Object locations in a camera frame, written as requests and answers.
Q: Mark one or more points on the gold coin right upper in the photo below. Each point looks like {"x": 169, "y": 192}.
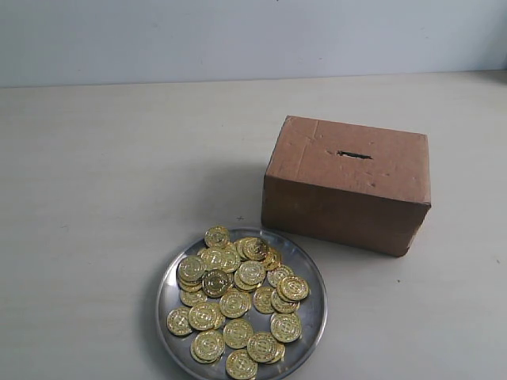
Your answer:
{"x": 277, "y": 274}

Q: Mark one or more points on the gold coin bottom right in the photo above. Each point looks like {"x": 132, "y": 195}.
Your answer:
{"x": 262, "y": 347}

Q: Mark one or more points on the gold coin left upper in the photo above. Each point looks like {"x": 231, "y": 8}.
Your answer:
{"x": 191, "y": 268}

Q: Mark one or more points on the gold coin left lower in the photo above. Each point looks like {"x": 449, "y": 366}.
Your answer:
{"x": 204, "y": 316}

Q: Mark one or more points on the gold coin bottom edge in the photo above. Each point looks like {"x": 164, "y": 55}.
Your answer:
{"x": 239, "y": 365}

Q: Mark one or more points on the brown cardboard slotted box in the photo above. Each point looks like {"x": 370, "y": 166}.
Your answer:
{"x": 360, "y": 186}

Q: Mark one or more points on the gold coin upper middle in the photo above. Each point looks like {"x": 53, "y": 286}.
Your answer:
{"x": 226, "y": 260}

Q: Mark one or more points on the round steel plate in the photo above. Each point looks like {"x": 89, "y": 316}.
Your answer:
{"x": 312, "y": 312}

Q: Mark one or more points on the gold coin bottom left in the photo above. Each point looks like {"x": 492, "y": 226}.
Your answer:
{"x": 208, "y": 346}

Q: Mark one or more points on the gold coin centre right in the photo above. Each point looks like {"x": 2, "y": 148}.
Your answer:
{"x": 251, "y": 272}

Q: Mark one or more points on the gold coin bottom centre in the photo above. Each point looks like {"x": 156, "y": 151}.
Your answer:
{"x": 237, "y": 333}

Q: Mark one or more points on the gold coin middle right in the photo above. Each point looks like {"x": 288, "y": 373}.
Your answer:
{"x": 262, "y": 300}

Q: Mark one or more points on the gold coin right lower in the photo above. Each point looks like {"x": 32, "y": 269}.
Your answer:
{"x": 286, "y": 327}

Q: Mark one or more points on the gold coin stack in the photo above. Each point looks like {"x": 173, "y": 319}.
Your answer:
{"x": 254, "y": 248}
{"x": 293, "y": 288}

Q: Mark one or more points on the gold coin centre lower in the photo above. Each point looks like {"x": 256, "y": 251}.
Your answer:
{"x": 234, "y": 304}

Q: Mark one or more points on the dark gold coin centre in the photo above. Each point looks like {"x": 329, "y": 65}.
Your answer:
{"x": 216, "y": 283}

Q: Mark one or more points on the gold coin plate top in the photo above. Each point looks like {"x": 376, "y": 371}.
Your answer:
{"x": 217, "y": 237}

